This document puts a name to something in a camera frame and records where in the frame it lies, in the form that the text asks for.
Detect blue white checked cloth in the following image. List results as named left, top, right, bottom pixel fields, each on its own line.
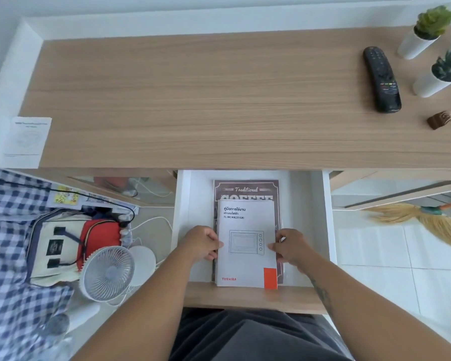
left=0, top=69, right=76, bottom=361

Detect small brown wooden figurine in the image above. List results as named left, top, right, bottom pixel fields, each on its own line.
left=427, top=110, right=451, bottom=130

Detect brown coffee print booklet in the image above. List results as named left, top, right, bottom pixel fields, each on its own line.
left=211, top=179, right=285, bottom=285

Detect white printed paper sheet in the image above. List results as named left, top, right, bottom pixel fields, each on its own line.
left=3, top=116, right=53, bottom=169

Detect white appliance manual booklet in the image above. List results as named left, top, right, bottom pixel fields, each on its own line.
left=215, top=199, right=279, bottom=290

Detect white cable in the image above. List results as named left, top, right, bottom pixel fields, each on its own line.
left=127, top=216, right=174, bottom=269

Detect cream and red bag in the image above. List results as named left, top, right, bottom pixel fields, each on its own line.
left=25, top=208, right=123, bottom=287

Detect straw broom with orange handle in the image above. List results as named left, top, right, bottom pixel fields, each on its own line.
left=365, top=199, right=451, bottom=253

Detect person's right hand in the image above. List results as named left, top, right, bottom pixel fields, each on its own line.
left=268, top=228, right=318, bottom=275

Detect spiky succulent in white pot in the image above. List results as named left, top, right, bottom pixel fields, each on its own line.
left=413, top=49, right=451, bottom=98

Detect person's left forearm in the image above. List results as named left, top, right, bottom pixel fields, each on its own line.
left=73, top=252, right=200, bottom=361

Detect black cable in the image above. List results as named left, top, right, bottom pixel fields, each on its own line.
left=0, top=176, right=137, bottom=223

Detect yellow illustrated leaflet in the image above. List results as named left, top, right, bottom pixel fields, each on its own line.
left=52, top=186, right=84, bottom=210

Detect tall succulent in white pot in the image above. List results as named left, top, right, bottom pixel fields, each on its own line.
left=397, top=5, right=451, bottom=60

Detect person's left hand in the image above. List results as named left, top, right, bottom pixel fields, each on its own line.
left=178, top=226, right=225, bottom=262

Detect white round disc device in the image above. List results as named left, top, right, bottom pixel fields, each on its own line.
left=128, top=245, right=158, bottom=287

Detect white drawer with wooden front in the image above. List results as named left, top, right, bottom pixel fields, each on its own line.
left=172, top=170, right=338, bottom=315

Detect person's right forearm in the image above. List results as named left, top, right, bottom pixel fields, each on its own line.
left=295, top=255, right=451, bottom=361

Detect person's dark grey shorts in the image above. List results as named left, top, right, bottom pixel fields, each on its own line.
left=169, top=308, right=355, bottom=361

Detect white desk fan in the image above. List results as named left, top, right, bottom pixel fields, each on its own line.
left=78, top=246, right=136, bottom=302

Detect black remote control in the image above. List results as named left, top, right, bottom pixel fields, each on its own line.
left=363, top=46, right=403, bottom=114

